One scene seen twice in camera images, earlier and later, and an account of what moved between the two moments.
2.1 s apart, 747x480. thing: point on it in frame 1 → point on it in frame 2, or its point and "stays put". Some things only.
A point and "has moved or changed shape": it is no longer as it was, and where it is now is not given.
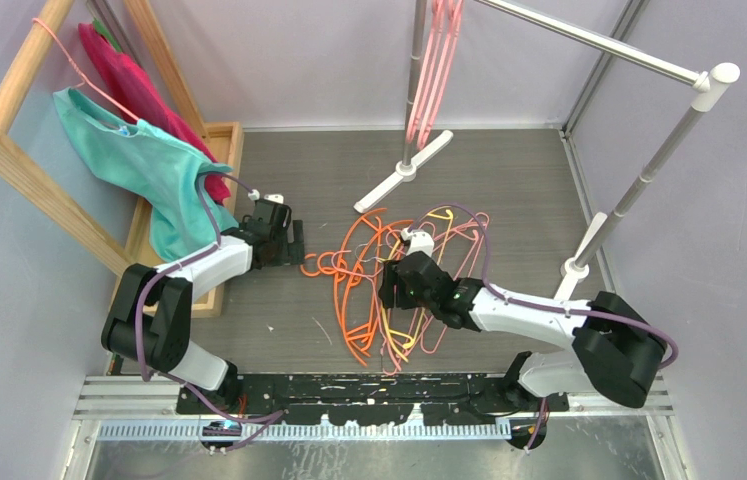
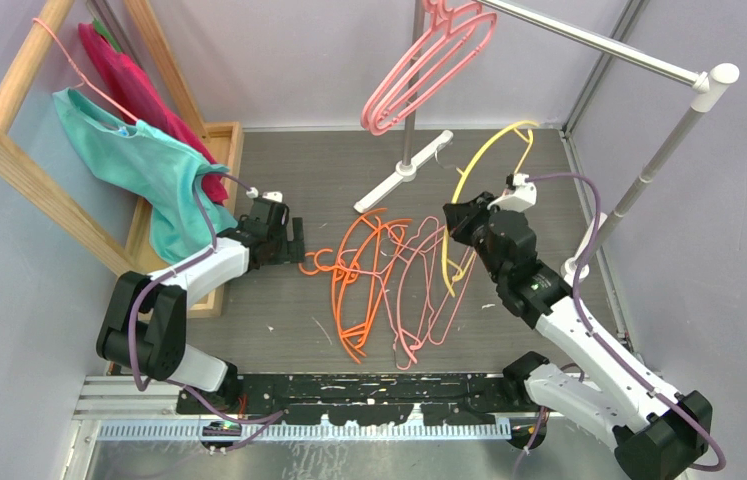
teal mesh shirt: x=157 y=171 stays put
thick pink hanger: x=453 y=10 has moved or changed shape
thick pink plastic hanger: x=435 y=25 has moved or changed shape
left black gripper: x=290 y=253 stays put
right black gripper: x=387 y=291 → x=460 y=217
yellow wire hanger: x=442 y=251 → x=528 y=127
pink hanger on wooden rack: x=82 y=77 stays put
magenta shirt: x=139 y=96 stays put
